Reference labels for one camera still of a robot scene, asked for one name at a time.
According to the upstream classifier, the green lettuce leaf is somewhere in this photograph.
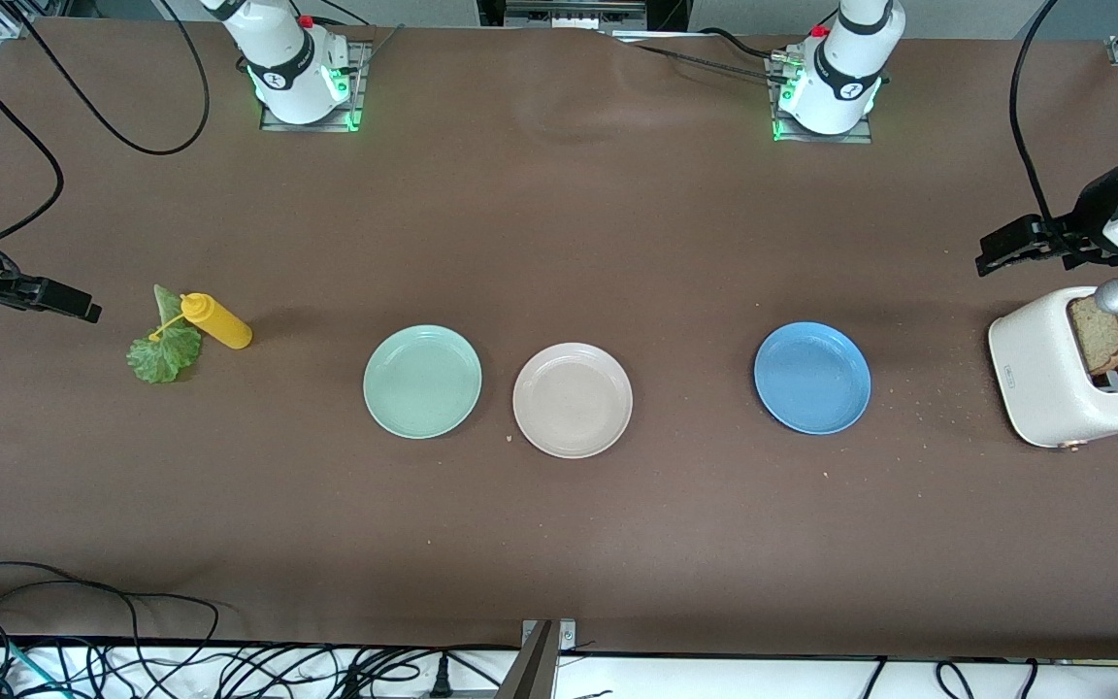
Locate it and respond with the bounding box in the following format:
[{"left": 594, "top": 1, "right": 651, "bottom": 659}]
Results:
[{"left": 126, "top": 283, "right": 203, "bottom": 384}]

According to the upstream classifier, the brown bread slice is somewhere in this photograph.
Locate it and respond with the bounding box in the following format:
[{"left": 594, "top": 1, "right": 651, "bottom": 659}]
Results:
[{"left": 1069, "top": 296, "right": 1118, "bottom": 378}]

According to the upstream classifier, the yellow squeeze bottle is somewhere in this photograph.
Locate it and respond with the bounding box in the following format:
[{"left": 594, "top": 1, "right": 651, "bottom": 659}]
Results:
[{"left": 148, "top": 292, "right": 254, "bottom": 350}]

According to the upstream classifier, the blue plate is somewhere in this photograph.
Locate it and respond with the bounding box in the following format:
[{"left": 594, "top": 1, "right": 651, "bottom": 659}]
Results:
[{"left": 753, "top": 321, "right": 872, "bottom": 436}]

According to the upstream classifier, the mint green plate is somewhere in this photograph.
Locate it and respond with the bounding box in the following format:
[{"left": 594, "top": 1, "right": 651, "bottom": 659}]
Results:
[{"left": 362, "top": 324, "right": 483, "bottom": 441}]

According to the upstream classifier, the beige plate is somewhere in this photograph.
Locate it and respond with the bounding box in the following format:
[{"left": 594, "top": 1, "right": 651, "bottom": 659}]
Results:
[{"left": 511, "top": 342, "right": 635, "bottom": 460}]

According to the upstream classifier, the white toaster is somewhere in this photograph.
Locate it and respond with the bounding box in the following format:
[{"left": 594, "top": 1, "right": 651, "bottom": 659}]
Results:
[{"left": 987, "top": 285, "right": 1118, "bottom": 452}]

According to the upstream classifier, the black equipment box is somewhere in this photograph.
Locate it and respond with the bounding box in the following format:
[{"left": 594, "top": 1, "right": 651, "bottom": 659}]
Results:
[{"left": 477, "top": 0, "right": 691, "bottom": 35}]

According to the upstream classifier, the brown table cover sheet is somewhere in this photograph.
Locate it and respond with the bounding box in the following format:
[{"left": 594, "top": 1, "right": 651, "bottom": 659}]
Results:
[{"left": 0, "top": 17, "right": 1118, "bottom": 661}]

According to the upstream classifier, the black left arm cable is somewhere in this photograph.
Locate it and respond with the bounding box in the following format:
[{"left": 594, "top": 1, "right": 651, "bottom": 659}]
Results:
[{"left": 1009, "top": 0, "right": 1118, "bottom": 239}]

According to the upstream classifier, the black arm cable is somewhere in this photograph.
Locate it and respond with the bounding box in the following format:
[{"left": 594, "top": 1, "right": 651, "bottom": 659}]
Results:
[
  {"left": 1009, "top": 0, "right": 1118, "bottom": 239},
  {"left": 0, "top": 0, "right": 211, "bottom": 246}
]

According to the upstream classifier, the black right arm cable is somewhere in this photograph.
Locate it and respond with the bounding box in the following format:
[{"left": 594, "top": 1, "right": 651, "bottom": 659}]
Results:
[{"left": 0, "top": 0, "right": 211, "bottom": 246}]

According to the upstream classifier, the looping black cable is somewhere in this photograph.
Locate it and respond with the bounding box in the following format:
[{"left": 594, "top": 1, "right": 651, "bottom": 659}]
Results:
[{"left": 0, "top": 560, "right": 220, "bottom": 681}]

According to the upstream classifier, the aluminium frame rack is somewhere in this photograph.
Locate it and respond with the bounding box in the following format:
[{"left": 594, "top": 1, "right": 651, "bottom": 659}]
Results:
[{"left": 0, "top": 0, "right": 70, "bottom": 42}]

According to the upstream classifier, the braided black cable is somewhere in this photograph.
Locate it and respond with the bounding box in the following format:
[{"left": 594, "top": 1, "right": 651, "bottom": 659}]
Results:
[{"left": 608, "top": 37, "right": 783, "bottom": 81}]

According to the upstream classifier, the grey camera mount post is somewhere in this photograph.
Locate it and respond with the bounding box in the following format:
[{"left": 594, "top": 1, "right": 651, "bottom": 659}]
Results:
[{"left": 494, "top": 621, "right": 560, "bottom": 699}]

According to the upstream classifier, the metal clamp bracket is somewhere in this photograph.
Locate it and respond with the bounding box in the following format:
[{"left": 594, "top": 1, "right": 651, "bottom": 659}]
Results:
[{"left": 520, "top": 618, "right": 579, "bottom": 653}]

